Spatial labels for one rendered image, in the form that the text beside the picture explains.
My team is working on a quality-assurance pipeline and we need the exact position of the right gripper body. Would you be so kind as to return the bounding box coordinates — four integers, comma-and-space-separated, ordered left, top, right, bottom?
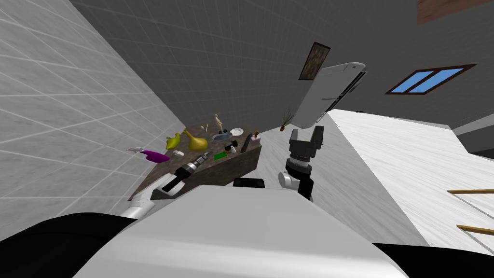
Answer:
288, 138, 324, 157

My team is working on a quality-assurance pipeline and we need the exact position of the potted plant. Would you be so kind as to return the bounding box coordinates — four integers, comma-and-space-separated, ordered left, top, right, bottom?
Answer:
279, 108, 297, 132

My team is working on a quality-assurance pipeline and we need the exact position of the yellow gourd vase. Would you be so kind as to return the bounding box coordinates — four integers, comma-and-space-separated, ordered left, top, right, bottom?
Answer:
182, 129, 209, 153

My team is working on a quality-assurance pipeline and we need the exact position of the dark brown stone table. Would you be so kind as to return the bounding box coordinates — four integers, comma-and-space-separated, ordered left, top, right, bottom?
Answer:
128, 122, 263, 201

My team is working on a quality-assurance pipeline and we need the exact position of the yellow-green curved object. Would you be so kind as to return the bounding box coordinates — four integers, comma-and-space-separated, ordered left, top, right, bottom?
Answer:
165, 132, 182, 151

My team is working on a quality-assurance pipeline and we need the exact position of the grey refrigerator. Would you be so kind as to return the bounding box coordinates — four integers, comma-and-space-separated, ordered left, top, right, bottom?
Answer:
290, 61, 367, 130

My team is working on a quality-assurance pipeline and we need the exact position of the black flat box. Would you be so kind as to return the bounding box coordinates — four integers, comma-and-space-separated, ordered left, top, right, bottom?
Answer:
240, 133, 254, 154

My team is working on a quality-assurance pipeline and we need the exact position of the purple bottle with white nozzle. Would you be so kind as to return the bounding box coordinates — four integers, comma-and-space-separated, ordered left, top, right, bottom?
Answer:
126, 146, 171, 164

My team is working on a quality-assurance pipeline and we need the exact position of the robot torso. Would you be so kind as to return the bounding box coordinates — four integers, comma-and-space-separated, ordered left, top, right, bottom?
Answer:
72, 177, 411, 278

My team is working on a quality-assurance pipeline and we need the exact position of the brown framed window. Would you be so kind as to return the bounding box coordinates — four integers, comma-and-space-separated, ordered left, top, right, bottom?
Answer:
384, 63, 479, 96

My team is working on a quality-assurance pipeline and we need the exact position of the dark framed wall picture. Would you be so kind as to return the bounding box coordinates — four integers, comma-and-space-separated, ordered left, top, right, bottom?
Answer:
298, 41, 332, 82

